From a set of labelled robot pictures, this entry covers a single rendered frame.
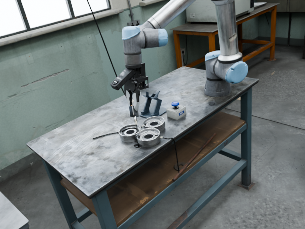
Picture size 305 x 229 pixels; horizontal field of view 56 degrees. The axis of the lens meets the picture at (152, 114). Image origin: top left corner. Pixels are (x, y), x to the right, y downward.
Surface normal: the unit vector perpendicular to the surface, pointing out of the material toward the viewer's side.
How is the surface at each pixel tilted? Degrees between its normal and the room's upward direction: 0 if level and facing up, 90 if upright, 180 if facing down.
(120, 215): 0
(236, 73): 97
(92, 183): 0
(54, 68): 90
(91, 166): 0
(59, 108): 90
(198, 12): 90
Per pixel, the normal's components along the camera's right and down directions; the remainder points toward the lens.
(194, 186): -0.15, -0.88
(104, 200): 0.68, 0.25
